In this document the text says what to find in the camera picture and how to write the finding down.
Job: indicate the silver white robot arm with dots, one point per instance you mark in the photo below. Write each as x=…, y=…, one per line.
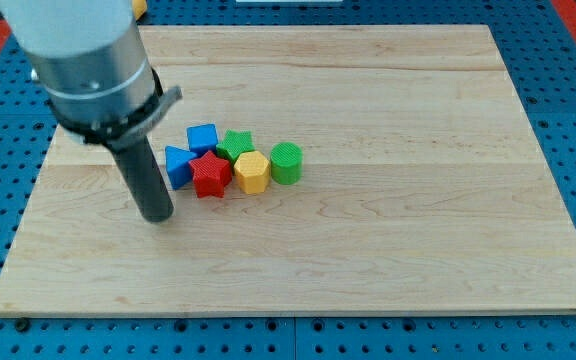
x=90, y=59

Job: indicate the light wooden board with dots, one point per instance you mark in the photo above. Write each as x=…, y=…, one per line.
x=424, y=189

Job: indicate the green cylinder block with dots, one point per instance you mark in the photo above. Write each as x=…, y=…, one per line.
x=286, y=163

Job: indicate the yellow hexagon block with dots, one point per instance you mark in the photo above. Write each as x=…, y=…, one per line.
x=252, y=172

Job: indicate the green star block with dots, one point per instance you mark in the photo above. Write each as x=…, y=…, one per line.
x=233, y=144

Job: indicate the red star block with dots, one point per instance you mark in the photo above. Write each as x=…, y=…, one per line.
x=210, y=175

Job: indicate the blue cube block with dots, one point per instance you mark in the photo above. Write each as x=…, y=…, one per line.
x=202, y=138

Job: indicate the blue triangle block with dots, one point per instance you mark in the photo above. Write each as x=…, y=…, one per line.
x=178, y=166

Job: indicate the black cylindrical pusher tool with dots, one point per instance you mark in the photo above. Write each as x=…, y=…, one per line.
x=144, y=180

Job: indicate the yellow block at top edge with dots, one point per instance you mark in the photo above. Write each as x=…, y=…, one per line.
x=139, y=8

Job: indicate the blue perforated base mat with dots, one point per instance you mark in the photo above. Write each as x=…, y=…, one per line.
x=537, y=41

